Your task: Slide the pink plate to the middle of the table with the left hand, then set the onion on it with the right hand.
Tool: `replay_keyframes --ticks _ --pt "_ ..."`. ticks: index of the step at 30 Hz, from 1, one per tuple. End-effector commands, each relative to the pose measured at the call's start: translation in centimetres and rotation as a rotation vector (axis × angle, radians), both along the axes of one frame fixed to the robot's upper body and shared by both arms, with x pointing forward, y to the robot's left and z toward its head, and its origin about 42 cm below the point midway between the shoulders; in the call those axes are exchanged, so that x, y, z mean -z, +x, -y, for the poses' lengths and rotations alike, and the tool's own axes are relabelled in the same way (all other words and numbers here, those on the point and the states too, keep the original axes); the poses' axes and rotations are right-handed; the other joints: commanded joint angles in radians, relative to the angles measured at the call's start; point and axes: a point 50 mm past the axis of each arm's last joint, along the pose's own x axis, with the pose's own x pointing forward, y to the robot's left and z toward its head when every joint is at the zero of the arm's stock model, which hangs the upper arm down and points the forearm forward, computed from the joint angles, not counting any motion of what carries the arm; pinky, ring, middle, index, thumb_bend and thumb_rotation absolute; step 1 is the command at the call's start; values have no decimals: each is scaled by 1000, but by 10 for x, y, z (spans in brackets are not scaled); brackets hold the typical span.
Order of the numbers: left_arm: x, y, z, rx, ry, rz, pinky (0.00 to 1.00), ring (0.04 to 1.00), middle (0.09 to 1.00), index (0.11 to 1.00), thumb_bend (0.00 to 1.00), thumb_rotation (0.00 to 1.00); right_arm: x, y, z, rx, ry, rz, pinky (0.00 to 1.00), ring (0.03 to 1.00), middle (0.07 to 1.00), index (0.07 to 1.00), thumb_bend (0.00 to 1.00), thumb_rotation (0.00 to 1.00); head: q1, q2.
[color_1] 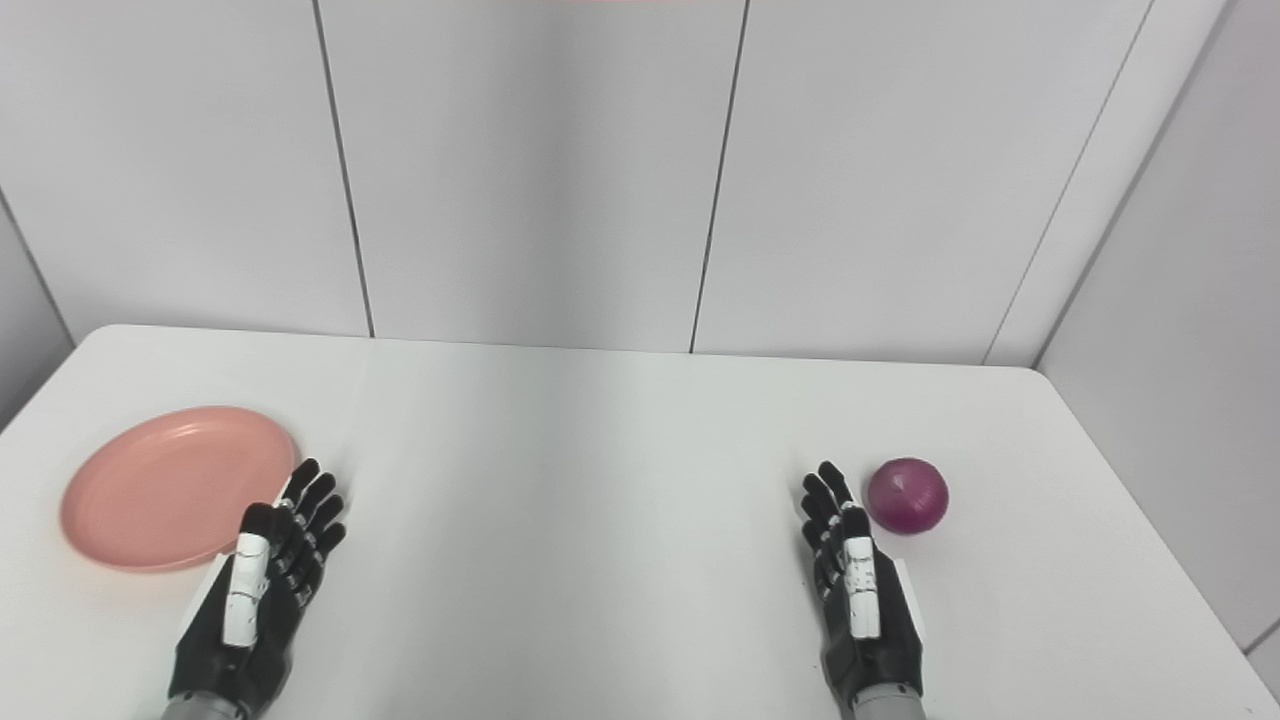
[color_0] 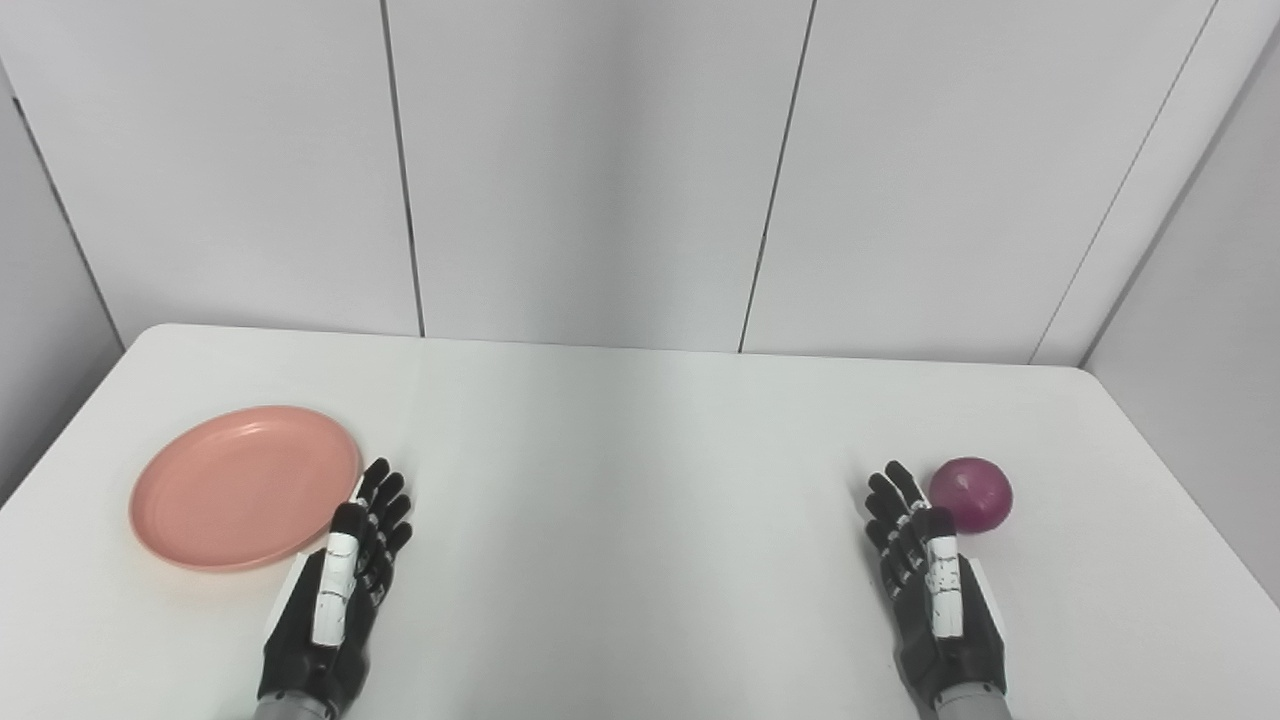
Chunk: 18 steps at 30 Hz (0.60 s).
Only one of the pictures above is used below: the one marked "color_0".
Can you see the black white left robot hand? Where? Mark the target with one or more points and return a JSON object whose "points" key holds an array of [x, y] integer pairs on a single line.
{"points": [[345, 620]]}

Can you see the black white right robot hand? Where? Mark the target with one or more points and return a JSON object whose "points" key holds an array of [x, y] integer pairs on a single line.
{"points": [[940, 620]]}

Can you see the pink round plate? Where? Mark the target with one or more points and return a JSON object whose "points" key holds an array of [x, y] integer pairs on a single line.
{"points": [[240, 490]]}

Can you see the purple red onion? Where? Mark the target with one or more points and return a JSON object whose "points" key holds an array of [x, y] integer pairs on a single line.
{"points": [[975, 492]]}

